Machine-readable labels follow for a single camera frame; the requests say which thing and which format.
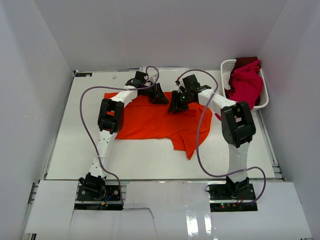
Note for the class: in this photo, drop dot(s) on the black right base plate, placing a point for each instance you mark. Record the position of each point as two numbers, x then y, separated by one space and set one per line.
222 200

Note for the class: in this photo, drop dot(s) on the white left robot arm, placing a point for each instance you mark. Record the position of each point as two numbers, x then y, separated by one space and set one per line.
110 122

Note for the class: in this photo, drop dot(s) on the dark maroon t shirt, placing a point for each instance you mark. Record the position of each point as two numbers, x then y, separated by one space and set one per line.
243 61

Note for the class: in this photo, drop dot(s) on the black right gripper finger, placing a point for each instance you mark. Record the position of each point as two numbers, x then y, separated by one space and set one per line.
182 106
174 106

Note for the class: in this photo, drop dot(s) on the white perforated plastic basket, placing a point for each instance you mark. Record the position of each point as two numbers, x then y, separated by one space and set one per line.
226 68

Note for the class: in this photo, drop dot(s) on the black label sticker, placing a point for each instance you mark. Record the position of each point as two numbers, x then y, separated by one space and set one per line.
83 74

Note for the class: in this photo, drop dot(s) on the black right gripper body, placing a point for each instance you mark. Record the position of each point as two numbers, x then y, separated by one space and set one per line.
185 96

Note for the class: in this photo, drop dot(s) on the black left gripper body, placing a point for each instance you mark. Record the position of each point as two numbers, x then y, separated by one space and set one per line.
150 91

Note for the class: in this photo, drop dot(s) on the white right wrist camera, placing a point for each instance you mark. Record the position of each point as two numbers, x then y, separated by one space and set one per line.
180 86

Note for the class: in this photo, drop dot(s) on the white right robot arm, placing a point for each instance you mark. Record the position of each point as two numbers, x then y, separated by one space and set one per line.
237 126

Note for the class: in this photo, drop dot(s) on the printed paper strip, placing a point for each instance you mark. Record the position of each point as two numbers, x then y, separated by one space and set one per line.
181 69

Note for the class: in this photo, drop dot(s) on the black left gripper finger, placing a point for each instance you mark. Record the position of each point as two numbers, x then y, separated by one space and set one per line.
160 93
157 100

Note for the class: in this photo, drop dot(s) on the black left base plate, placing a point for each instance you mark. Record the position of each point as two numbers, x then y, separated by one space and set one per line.
107 200

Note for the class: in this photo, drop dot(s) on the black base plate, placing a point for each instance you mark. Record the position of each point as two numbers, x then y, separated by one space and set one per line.
107 200
222 200

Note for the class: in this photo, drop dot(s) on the orange t shirt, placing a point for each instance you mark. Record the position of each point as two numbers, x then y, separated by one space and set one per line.
144 120

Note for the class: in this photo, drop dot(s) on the crimson red t shirt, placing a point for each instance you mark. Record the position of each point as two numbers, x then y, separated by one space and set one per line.
246 85

